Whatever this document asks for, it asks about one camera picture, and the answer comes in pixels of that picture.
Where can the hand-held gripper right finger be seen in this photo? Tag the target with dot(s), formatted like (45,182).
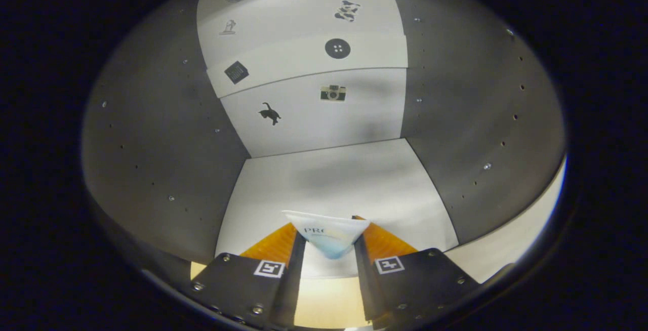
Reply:
(365,285)

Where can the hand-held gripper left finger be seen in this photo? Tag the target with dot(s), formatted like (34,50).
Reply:
(293,280)

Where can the dark grey cabinet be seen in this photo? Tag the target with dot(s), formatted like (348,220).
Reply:
(152,143)

